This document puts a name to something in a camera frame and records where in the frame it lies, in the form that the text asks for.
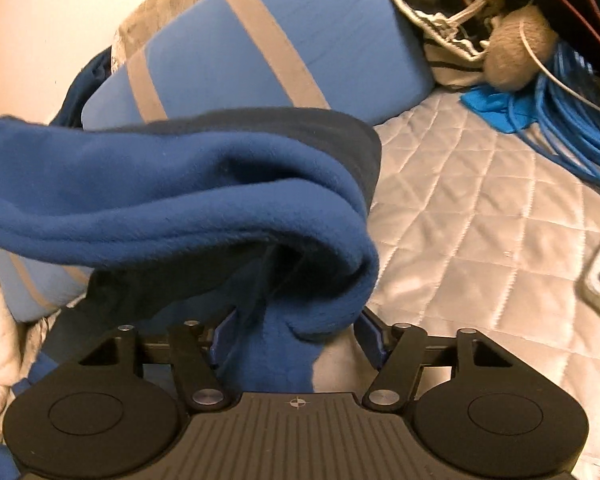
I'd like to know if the blue fleece garment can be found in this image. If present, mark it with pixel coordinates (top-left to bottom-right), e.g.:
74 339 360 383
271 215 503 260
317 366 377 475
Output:
0 107 383 480

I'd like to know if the silver puffy blanket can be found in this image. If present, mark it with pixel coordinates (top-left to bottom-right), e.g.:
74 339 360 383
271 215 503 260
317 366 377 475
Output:
0 240 56 431

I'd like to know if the blue pillow with grey stripes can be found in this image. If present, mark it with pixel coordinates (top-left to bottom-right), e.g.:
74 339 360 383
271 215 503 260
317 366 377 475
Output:
0 0 436 323

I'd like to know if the thin white cable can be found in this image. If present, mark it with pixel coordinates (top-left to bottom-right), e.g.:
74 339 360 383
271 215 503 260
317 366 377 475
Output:
519 25 600 121

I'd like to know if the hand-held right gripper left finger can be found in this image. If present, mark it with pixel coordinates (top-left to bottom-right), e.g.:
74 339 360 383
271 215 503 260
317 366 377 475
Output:
77 310 241 407

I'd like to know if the bright blue cloth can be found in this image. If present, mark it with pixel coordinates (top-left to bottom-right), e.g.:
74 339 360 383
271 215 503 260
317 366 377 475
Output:
460 85 538 135

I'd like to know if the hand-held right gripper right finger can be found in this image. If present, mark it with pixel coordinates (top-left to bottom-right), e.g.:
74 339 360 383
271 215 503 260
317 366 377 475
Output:
355 307 518 407

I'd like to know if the grey quilted bed cover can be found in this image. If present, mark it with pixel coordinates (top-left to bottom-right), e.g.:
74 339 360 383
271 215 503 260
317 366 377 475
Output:
310 87 600 411

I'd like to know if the coiled blue cable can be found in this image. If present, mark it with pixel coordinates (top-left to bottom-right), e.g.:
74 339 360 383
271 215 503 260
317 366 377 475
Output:
510 0 600 196

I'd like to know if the beige fuzzy blanket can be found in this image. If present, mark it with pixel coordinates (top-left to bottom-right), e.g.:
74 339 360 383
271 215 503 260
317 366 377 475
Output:
111 0 266 76

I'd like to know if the tan plush toy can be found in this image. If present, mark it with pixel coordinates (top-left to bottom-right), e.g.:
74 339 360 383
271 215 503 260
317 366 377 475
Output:
482 2 558 92

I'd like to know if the striped woven bag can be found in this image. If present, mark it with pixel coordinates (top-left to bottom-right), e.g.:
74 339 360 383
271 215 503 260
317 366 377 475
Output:
382 0 506 88

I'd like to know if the dark blue cloth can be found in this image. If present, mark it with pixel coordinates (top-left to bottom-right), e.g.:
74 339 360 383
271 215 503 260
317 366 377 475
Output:
52 47 113 128

